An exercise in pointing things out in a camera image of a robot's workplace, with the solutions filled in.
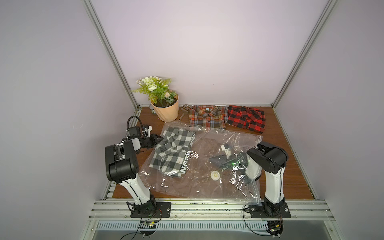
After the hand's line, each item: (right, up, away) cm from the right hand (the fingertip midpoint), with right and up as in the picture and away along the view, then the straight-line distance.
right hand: (211, 160), depth 85 cm
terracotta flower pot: (-30, +34, +21) cm, 50 cm away
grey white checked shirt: (-25, +1, +5) cm, 25 cm away
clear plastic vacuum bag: (-14, -2, +3) cm, 15 cm away
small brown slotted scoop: (-17, +33, +33) cm, 49 cm away
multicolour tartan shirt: (+1, +26, +25) cm, 36 cm away
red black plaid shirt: (+28, +26, +25) cm, 46 cm away
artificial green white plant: (-34, +44, +7) cm, 56 cm away
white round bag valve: (+2, -8, -1) cm, 9 cm away
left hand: (-31, +12, +12) cm, 35 cm away
